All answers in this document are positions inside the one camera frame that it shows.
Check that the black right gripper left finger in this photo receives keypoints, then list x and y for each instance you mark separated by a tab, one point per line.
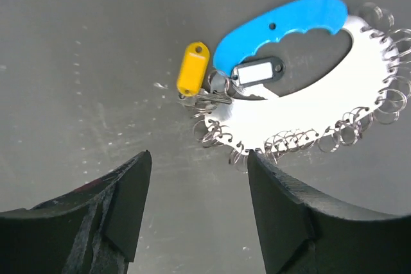
92	229

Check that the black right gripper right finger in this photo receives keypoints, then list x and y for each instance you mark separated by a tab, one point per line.
303	230

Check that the metal key organizer blue handle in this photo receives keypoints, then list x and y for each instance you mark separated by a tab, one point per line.
365	87

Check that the silver keys bunch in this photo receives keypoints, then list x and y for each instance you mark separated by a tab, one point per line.
224	91

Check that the black key tag white label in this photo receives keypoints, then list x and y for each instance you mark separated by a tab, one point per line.
254	72

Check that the yellow key tag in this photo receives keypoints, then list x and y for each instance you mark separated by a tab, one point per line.
193	69

